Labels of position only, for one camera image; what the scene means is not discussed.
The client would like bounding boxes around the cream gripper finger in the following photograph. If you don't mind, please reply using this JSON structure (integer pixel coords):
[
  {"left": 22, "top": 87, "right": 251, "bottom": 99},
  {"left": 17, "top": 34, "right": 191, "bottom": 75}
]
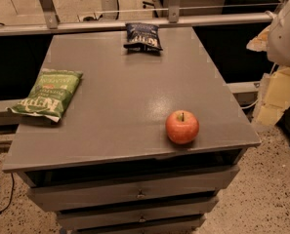
[
  {"left": 246, "top": 26, "right": 269, "bottom": 52},
  {"left": 253, "top": 67, "right": 290, "bottom": 126}
]

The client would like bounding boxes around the red apple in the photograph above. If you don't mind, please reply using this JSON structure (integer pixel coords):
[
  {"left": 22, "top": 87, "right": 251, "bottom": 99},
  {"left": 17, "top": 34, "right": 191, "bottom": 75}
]
[{"left": 165, "top": 110, "right": 199, "bottom": 144}]

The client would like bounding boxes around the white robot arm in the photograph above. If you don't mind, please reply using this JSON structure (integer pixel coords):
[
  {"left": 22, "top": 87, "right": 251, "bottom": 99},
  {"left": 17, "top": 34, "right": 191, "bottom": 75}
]
[{"left": 246, "top": 0, "right": 290, "bottom": 125}]

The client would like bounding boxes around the dark blue chip bag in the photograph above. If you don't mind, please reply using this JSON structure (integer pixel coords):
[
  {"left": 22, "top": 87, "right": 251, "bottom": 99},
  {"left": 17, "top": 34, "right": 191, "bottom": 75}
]
[{"left": 124, "top": 22, "right": 162, "bottom": 52}]

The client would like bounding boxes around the green jalapeno chip bag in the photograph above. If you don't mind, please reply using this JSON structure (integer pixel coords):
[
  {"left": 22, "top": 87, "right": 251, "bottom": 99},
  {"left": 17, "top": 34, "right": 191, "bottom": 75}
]
[{"left": 8, "top": 68, "right": 83, "bottom": 123}]

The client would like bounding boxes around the grey drawer cabinet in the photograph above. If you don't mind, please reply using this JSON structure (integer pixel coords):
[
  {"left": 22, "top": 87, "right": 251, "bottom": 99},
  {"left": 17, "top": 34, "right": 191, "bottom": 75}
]
[{"left": 3, "top": 27, "right": 260, "bottom": 234}]

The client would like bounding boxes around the grey metal railing frame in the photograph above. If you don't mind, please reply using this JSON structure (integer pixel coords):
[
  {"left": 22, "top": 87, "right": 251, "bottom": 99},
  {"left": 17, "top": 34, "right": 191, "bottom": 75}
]
[{"left": 0, "top": 0, "right": 271, "bottom": 35}]

